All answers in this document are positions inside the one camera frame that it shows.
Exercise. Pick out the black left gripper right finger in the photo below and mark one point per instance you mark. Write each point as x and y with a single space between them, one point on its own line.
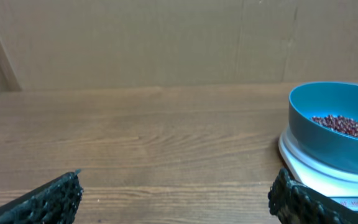
293 202

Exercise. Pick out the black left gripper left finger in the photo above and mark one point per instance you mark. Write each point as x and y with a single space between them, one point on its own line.
55 202

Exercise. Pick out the white digital kitchen scale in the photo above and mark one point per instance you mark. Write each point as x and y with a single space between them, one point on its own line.
338 185

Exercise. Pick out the blue metal bowl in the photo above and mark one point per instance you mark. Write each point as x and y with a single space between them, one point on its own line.
321 99

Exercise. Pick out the red beans in bowl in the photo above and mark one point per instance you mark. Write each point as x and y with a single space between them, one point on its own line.
341 124

